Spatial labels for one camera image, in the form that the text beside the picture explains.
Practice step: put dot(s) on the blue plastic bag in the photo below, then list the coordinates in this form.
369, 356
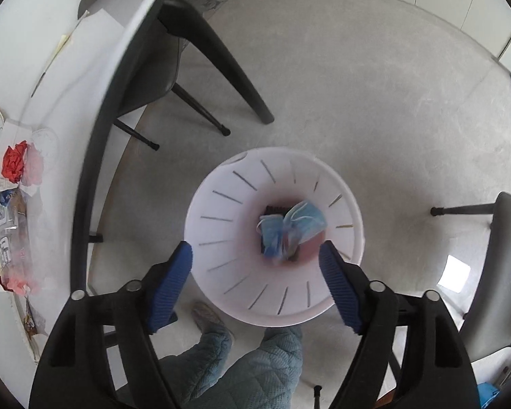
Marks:
489, 396

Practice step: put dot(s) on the blue crumpled wrapper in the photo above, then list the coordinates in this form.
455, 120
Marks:
9, 197

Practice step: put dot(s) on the red paper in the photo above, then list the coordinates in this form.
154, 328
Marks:
15, 162

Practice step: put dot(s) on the person's left leg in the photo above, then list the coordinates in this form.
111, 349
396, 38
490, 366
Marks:
204, 366

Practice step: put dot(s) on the grey slipper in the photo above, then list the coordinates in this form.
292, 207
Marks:
208, 317

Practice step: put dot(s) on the clear crumpled plastic wrap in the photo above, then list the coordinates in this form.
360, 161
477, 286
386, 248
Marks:
42, 149

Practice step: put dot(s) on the black table leg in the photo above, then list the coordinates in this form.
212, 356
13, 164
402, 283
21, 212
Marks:
221, 59

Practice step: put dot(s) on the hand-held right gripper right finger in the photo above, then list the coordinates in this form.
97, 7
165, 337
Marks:
336, 281

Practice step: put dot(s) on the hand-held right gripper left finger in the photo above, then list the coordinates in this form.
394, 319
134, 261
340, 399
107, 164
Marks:
174, 281

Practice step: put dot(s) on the white plastic waste bin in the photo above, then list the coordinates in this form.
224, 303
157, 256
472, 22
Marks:
238, 264

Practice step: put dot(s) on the clear plastic snack bag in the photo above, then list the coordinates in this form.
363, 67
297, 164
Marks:
15, 243

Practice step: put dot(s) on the blue face mask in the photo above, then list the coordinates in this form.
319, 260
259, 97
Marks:
306, 221

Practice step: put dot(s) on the grey chair with black legs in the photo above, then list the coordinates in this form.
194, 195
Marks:
502, 264
153, 76

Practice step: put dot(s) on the brown snack wrapper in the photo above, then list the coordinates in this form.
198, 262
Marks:
30, 319

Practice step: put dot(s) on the cream paper booklet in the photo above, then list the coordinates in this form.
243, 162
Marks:
64, 42

